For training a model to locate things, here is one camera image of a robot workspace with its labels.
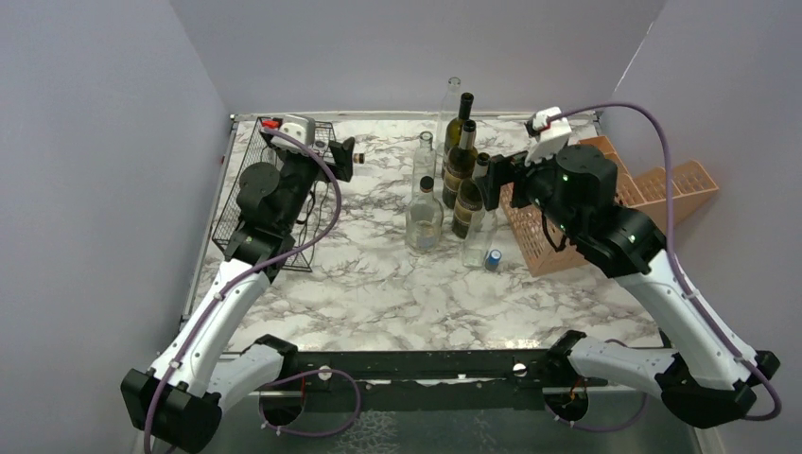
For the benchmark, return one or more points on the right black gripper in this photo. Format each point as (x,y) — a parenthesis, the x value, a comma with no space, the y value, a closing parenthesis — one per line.
(505,169)

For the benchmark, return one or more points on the wrist white camera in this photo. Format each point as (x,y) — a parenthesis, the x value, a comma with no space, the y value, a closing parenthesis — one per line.
(549,135)
(299,127)

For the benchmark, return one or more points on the dark green wine bottle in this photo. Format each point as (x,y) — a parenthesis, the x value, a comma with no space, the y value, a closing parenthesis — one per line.
(453,129)

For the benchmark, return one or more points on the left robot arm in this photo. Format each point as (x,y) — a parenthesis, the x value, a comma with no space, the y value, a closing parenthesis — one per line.
(181,398)

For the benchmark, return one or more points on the blue small cylinder can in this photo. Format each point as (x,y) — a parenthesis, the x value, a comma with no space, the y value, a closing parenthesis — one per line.
(492,260)

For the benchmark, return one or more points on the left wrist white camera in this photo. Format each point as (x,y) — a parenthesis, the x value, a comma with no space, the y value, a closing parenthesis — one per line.
(299,127)

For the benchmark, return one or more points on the pink plastic organizer basket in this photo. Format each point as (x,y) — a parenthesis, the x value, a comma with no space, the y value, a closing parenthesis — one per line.
(692,187)

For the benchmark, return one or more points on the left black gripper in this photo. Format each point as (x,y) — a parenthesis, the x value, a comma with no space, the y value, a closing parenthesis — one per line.
(343,154)

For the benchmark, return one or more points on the clear rounded glass bottle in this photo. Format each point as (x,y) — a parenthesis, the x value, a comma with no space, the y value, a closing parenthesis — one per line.
(479,238)

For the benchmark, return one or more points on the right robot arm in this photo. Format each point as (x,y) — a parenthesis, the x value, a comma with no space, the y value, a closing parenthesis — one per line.
(707,377)

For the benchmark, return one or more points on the wine bottle silver foil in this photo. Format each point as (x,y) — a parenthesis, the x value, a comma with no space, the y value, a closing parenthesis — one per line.
(469,199)
(459,164)

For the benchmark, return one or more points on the black wire wine rack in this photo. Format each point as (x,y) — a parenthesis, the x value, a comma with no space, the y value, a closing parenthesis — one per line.
(262,215)

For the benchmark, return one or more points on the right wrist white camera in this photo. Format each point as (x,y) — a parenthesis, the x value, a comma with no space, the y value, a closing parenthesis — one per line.
(549,135)

